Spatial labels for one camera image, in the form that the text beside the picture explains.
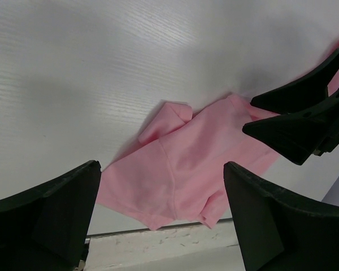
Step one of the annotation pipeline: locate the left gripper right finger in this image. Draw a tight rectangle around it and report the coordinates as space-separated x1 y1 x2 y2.
224 162 339 270

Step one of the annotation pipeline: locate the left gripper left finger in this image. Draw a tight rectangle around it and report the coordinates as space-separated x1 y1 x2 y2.
0 160 101 270

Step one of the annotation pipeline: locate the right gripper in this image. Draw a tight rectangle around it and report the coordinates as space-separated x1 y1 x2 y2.
242 48 339 165

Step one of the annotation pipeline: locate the pink t-shirt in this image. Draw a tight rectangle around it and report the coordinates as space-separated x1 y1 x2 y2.
97 30 339 231

